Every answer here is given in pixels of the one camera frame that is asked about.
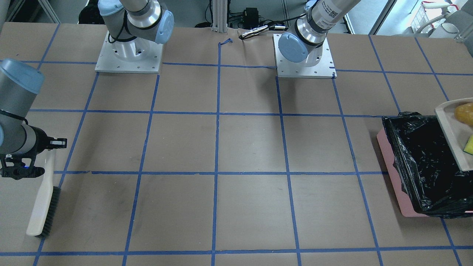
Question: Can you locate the beige hand brush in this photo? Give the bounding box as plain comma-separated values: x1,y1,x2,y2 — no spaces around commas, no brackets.
26,150,61,238

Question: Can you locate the beige plastic dustpan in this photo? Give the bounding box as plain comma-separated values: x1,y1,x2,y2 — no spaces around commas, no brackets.
435,98,473,171

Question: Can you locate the yellow sponge piece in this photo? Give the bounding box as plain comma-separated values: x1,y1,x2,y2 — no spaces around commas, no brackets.
463,135,473,155

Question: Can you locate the pink bin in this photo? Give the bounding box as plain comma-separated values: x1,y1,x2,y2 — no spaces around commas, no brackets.
377,129,427,217

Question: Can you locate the black trash bag liner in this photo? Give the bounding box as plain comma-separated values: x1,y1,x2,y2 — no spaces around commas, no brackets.
382,112,473,219

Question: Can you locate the aluminium frame post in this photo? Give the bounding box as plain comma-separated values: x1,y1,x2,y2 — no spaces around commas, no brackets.
210,0,230,35

